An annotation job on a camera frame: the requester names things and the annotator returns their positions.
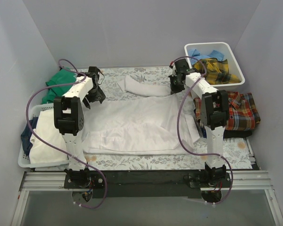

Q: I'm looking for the white plastic bin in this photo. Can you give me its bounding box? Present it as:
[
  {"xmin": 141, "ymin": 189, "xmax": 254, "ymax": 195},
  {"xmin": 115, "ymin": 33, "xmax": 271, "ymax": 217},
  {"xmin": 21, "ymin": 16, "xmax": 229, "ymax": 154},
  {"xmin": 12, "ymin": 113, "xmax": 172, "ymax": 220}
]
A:
[{"xmin": 184, "ymin": 42, "xmax": 245, "ymax": 91}]

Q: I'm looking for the dark blue garment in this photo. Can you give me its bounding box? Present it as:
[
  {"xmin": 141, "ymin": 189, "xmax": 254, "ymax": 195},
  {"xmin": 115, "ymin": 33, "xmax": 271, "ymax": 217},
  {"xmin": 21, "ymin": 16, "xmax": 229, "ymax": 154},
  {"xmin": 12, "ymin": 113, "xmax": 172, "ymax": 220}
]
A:
[{"xmin": 20, "ymin": 117, "xmax": 38, "ymax": 156}]

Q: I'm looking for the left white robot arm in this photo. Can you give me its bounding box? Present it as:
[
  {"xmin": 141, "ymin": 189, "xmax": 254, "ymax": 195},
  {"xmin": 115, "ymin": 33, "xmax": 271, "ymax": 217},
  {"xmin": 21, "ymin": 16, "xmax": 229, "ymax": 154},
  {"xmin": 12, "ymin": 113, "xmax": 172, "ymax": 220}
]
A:
[{"xmin": 53, "ymin": 66, "xmax": 106, "ymax": 188}]

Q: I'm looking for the aluminium frame rail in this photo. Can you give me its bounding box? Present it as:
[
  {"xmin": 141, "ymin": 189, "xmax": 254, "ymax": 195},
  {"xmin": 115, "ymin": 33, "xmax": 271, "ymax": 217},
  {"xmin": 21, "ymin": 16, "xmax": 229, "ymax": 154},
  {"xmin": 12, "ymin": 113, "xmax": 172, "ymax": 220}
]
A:
[{"xmin": 20, "ymin": 170, "xmax": 273, "ymax": 191}]

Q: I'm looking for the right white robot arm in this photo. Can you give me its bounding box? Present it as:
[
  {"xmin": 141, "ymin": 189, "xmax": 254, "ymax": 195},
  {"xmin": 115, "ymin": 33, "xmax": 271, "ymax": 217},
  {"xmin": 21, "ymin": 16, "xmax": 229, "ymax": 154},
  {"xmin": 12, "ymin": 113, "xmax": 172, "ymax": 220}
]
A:
[{"xmin": 169, "ymin": 56, "xmax": 229, "ymax": 187}]

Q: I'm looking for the white laundry basket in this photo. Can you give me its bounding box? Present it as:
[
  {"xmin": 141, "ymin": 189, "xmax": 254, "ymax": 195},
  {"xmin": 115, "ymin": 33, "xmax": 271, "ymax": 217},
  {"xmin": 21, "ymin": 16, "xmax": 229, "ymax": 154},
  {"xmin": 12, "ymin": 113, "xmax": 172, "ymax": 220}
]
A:
[{"xmin": 18, "ymin": 103, "xmax": 69, "ymax": 168}]

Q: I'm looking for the white folded cloth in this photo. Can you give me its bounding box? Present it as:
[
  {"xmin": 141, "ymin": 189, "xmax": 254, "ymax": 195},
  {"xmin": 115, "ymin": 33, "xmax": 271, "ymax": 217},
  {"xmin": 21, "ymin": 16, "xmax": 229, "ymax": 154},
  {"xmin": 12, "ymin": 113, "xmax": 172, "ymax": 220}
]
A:
[{"xmin": 29, "ymin": 109, "xmax": 68, "ymax": 164}]

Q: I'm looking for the green shirt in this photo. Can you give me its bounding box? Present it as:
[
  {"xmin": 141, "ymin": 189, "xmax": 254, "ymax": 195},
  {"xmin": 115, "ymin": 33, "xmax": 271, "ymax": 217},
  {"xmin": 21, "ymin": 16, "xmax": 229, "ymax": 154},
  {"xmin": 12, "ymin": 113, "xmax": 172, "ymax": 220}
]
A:
[{"xmin": 42, "ymin": 69, "xmax": 76, "ymax": 104}]

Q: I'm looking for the white long sleeve shirt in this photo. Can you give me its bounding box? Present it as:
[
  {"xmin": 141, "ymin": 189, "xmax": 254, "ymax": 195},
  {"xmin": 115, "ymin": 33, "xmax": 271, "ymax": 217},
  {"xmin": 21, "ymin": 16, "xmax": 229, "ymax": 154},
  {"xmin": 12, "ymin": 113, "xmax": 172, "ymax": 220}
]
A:
[{"xmin": 82, "ymin": 76, "xmax": 202, "ymax": 156}]

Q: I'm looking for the yellow plaid shirt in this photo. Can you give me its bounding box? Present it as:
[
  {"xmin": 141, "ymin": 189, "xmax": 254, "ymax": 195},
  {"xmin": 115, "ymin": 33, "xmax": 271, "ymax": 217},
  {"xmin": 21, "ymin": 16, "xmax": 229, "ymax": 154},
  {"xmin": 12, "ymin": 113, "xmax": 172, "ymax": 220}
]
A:
[{"xmin": 200, "ymin": 58, "xmax": 241, "ymax": 85}]

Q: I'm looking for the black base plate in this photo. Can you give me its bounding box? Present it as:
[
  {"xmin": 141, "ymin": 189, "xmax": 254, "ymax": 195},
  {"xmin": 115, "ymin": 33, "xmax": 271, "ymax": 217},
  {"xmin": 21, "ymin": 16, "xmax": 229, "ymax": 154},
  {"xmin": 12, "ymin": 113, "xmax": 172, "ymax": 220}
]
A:
[{"xmin": 63, "ymin": 169, "xmax": 231, "ymax": 199}]

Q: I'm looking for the blue shirt in bin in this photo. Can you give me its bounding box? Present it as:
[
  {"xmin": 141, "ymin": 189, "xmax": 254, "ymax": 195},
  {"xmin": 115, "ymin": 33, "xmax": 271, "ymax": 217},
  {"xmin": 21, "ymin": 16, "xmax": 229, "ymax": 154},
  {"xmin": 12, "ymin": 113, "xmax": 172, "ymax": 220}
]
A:
[{"xmin": 188, "ymin": 49, "xmax": 224, "ymax": 61}]

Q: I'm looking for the floral table cloth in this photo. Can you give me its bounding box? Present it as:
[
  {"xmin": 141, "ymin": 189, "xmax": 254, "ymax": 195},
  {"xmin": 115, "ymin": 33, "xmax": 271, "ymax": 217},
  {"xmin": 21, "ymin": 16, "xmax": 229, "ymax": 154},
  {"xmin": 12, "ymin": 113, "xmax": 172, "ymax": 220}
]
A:
[{"xmin": 85, "ymin": 66, "xmax": 252, "ymax": 170}]

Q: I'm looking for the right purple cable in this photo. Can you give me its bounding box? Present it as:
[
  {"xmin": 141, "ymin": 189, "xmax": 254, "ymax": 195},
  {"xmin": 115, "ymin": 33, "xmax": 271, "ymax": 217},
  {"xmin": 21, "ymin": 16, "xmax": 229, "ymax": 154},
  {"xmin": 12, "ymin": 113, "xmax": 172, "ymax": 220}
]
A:
[{"xmin": 170, "ymin": 56, "xmax": 234, "ymax": 204}]

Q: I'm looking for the red plaid shirt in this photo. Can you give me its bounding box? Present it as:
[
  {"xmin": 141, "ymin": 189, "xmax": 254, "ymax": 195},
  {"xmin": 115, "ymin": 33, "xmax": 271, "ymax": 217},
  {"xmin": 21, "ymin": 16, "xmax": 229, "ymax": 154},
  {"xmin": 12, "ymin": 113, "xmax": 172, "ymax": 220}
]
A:
[{"xmin": 193, "ymin": 91, "xmax": 260, "ymax": 132}]

